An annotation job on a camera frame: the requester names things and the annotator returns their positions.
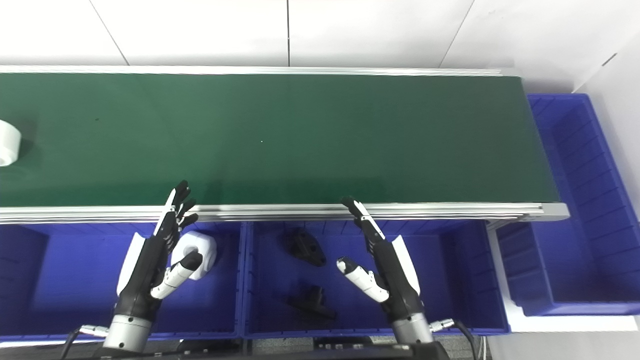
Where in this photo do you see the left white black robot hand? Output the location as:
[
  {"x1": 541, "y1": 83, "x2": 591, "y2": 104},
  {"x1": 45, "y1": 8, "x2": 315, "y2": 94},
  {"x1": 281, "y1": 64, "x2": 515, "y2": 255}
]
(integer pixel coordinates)
[{"x1": 115, "y1": 180, "x2": 204, "y2": 321}]

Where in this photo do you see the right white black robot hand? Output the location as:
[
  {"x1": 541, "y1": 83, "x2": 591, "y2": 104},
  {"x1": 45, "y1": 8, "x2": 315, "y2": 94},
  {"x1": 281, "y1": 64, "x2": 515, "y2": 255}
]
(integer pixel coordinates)
[{"x1": 336, "y1": 196, "x2": 425, "y2": 327}]

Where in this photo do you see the white plastic part with hole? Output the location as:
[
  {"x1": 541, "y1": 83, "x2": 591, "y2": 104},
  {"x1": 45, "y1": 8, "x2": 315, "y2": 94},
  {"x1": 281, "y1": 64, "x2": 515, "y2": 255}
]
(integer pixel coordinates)
[
  {"x1": 171, "y1": 231, "x2": 218, "y2": 281},
  {"x1": 0, "y1": 120, "x2": 23, "y2": 167}
]

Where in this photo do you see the black plastic part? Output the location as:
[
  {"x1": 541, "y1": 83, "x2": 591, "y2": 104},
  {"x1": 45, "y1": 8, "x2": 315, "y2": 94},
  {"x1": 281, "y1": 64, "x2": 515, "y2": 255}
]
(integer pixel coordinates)
[
  {"x1": 286, "y1": 228, "x2": 327, "y2": 267},
  {"x1": 286, "y1": 285, "x2": 337, "y2": 321}
]

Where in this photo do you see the large blue plastic bin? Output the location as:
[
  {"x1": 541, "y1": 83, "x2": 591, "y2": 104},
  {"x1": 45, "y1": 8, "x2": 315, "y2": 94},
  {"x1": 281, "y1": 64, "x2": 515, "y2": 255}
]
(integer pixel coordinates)
[{"x1": 496, "y1": 93, "x2": 640, "y2": 317}]

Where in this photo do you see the black robot torso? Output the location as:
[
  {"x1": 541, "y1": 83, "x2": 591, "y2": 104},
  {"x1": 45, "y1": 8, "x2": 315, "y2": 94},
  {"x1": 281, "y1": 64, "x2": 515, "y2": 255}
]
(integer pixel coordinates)
[{"x1": 90, "y1": 338, "x2": 451, "y2": 360}]

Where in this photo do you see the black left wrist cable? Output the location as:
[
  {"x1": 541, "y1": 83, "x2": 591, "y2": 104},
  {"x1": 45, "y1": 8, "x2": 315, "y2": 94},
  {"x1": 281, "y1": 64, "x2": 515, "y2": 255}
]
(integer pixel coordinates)
[{"x1": 60, "y1": 324, "x2": 110, "y2": 360}]

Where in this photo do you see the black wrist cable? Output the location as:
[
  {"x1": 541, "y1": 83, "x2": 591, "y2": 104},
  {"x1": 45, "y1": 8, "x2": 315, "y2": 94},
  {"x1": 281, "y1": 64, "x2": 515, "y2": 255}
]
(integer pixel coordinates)
[
  {"x1": 60, "y1": 324, "x2": 110, "y2": 360},
  {"x1": 429, "y1": 318, "x2": 482, "y2": 360}
]

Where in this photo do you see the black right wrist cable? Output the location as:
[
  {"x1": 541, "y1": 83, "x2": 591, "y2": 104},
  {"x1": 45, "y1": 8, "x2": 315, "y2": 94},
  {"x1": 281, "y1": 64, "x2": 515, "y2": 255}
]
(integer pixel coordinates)
[{"x1": 429, "y1": 318, "x2": 482, "y2": 360}]

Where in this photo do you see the green conveyor belt aluminium frame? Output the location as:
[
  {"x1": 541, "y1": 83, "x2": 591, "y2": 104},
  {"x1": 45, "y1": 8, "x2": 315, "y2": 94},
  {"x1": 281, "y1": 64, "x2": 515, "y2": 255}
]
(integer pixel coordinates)
[{"x1": 0, "y1": 65, "x2": 571, "y2": 225}]

